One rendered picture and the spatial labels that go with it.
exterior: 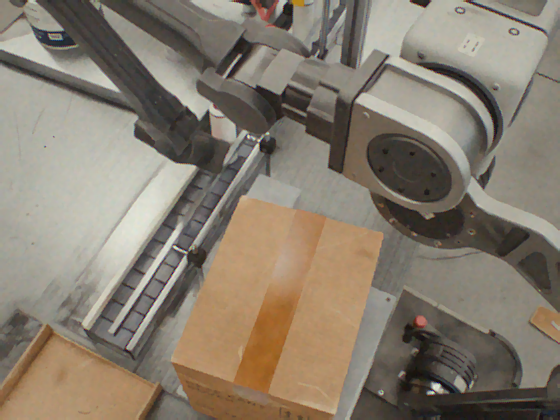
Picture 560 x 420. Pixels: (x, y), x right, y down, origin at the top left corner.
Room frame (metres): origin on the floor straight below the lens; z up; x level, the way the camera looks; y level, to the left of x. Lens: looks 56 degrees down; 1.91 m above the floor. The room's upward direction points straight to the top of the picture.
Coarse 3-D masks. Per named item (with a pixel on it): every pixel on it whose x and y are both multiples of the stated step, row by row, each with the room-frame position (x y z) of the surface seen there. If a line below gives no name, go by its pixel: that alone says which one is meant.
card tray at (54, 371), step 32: (32, 352) 0.37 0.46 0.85; (64, 352) 0.38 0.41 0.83; (32, 384) 0.31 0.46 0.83; (64, 384) 0.32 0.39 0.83; (96, 384) 0.32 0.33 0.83; (128, 384) 0.32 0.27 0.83; (0, 416) 0.25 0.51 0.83; (32, 416) 0.25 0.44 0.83; (64, 416) 0.26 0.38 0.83; (96, 416) 0.26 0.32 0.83; (128, 416) 0.26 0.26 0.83
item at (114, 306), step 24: (312, 48) 1.19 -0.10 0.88; (240, 168) 0.80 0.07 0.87; (192, 192) 0.73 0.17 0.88; (216, 192) 0.73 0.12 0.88; (168, 216) 0.67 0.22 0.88; (192, 240) 0.61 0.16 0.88; (144, 264) 0.55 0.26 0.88; (168, 264) 0.55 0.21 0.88; (120, 288) 0.50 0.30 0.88; (144, 312) 0.45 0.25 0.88; (120, 336) 0.40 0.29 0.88
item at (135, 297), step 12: (336, 0) 1.29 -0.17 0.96; (312, 36) 1.14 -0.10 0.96; (240, 144) 0.80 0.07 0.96; (228, 156) 0.76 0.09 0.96; (216, 180) 0.70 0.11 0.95; (204, 192) 0.67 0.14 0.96; (192, 204) 0.64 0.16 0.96; (192, 216) 0.62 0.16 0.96; (180, 228) 0.59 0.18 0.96; (168, 240) 0.56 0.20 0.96; (168, 252) 0.54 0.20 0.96; (156, 264) 0.51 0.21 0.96; (144, 276) 0.48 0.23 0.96; (144, 288) 0.46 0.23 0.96; (132, 300) 0.43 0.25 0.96; (120, 312) 0.41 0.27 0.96; (120, 324) 0.39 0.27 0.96
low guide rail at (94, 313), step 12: (192, 168) 0.77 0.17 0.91; (180, 192) 0.71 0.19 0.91; (168, 204) 0.67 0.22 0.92; (156, 216) 0.64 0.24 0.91; (156, 228) 0.62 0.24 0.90; (144, 240) 0.59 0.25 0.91; (132, 252) 0.56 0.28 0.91; (132, 264) 0.54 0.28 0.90; (120, 276) 0.51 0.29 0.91; (108, 288) 0.48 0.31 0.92; (108, 300) 0.46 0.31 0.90; (96, 312) 0.43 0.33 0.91; (84, 324) 0.41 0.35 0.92
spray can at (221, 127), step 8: (216, 112) 0.81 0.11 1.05; (216, 120) 0.80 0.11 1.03; (224, 120) 0.80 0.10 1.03; (216, 128) 0.80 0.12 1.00; (224, 128) 0.80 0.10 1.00; (232, 128) 0.81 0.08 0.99; (216, 136) 0.80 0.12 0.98; (224, 136) 0.80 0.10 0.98; (232, 136) 0.81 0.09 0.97; (232, 160) 0.80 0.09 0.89
